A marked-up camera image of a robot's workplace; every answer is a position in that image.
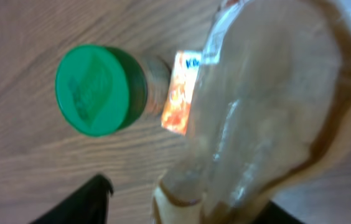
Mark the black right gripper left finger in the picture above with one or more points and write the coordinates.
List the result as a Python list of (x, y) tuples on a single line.
[(87, 205)]

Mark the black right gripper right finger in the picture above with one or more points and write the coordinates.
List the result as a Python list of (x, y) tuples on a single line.
[(273, 214)]

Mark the green lid jar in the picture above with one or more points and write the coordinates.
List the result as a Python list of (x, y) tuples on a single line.
[(102, 90)]

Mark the orange tissue pack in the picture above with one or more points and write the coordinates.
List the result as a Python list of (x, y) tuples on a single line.
[(176, 111)]

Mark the beige clear pouch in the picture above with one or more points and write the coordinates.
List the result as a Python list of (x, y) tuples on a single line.
[(271, 107)]

